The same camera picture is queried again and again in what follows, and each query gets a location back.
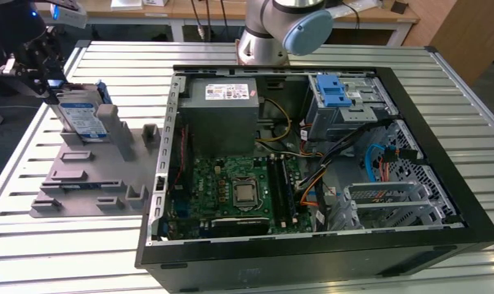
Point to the dark RAM stick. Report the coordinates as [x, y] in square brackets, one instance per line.
[290, 196]

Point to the large white box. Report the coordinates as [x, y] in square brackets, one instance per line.
[126, 4]

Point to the hard disk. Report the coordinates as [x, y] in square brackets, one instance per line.
[81, 116]

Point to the wooden cabinet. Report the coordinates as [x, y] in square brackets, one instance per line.
[467, 36]

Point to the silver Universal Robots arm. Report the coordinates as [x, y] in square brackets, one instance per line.
[263, 39]

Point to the black CPU socket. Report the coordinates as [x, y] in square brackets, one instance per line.
[244, 179]

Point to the silver CPU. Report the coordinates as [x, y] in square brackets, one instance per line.
[244, 194]

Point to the green motherboard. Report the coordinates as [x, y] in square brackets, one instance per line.
[247, 165]

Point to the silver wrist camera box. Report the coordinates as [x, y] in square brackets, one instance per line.
[71, 15]

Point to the grey power supply unit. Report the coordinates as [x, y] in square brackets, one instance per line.
[218, 128]

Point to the black PC case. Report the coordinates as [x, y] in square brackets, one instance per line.
[312, 263]

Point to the small white box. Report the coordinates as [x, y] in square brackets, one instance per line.
[155, 2]

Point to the metal disk bay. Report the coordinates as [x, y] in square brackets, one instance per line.
[390, 204]

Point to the blue drive latch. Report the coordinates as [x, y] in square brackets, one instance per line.
[332, 88]

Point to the black RAM slot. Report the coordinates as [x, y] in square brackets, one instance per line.
[278, 190]

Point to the metal optical drive cage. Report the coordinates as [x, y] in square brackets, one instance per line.
[355, 114]

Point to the grey parts rack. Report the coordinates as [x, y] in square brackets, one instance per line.
[103, 180]

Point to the wooden desk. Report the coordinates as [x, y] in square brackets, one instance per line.
[128, 14]

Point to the black graphics card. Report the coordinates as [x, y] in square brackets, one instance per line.
[239, 226]

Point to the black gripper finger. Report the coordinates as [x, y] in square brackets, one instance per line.
[51, 61]
[20, 73]

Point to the small brown box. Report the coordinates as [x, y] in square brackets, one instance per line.
[399, 7]

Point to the green RAM stick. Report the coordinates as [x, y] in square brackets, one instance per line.
[79, 185]

